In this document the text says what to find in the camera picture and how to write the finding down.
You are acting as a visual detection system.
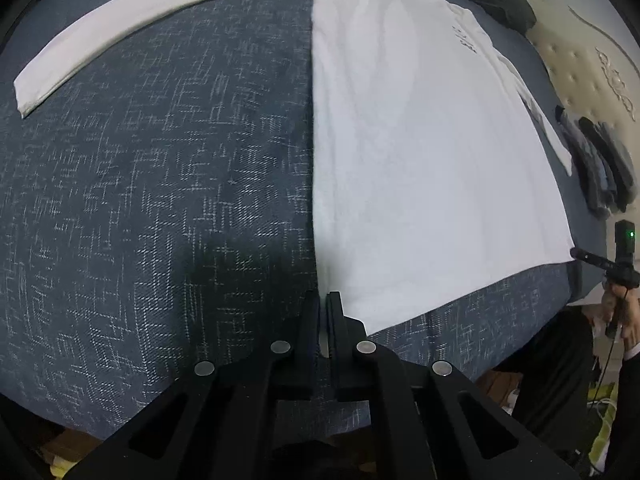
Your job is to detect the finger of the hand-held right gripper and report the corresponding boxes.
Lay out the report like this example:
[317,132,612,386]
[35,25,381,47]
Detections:
[569,247,617,271]

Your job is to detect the yellow green bag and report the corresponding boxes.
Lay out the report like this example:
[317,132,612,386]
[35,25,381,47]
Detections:
[587,382,621,471]

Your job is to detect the person's dark clothing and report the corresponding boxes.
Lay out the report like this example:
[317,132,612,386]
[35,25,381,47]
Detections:
[510,305,596,438]

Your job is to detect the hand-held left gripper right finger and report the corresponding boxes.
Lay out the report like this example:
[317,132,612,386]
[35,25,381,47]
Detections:
[326,291,581,480]

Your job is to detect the person's right hand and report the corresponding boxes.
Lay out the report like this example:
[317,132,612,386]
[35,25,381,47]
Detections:
[599,281,640,347]

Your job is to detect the stack of folded dark clothes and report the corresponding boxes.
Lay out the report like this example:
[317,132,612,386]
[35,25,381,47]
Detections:
[555,105,640,219]

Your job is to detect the person's right forearm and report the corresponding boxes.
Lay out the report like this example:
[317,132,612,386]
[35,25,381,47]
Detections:
[602,340,640,476]

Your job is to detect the white long-sleeved shirt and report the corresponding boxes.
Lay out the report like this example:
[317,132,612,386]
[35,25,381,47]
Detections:
[14,0,576,336]

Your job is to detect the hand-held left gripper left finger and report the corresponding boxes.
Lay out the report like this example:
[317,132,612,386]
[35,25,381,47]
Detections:
[65,289,321,480]

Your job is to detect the cream tufted headboard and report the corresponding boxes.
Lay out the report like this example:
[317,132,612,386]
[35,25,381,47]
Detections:
[524,0,640,171]

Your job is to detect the black cable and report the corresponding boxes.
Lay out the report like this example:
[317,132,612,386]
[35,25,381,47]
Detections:
[590,335,621,396]

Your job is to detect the blue patterned bed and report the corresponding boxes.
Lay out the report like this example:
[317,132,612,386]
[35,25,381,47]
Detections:
[0,0,621,441]

